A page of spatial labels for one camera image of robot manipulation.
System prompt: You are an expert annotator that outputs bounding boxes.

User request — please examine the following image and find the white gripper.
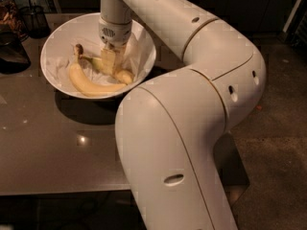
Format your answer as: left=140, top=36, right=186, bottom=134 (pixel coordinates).
left=99, top=16, right=132, bottom=76

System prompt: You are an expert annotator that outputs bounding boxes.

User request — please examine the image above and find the banana with green stem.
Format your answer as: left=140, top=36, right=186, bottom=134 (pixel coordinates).
left=82, top=56, right=134, bottom=84

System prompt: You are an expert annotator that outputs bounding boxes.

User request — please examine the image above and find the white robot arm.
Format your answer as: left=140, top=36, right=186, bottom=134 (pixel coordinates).
left=101, top=0, right=266, bottom=230

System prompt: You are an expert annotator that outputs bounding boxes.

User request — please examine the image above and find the white bowl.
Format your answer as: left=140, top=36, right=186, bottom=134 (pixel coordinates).
left=39, top=12, right=157, bottom=101

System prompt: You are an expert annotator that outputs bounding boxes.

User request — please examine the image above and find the yellow banana at bowl front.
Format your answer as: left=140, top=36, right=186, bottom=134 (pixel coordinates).
left=68, top=44, right=127, bottom=97

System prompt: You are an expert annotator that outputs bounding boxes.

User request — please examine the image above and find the white paper bowl liner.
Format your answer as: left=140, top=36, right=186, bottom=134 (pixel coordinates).
left=44, top=22, right=152, bottom=89

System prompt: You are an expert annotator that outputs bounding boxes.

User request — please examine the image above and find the dark glass bowl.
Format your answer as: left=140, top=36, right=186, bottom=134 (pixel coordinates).
left=0, top=32, right=31, bottom=74

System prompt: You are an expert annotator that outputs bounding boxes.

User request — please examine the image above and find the black mesh pen cup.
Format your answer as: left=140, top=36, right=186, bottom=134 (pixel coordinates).
left=19, top=6, right=51, bottom=38

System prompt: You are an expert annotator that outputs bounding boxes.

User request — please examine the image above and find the brown snack jar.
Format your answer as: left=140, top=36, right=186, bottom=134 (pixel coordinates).
left=0, top=0, right=26, bottom=39

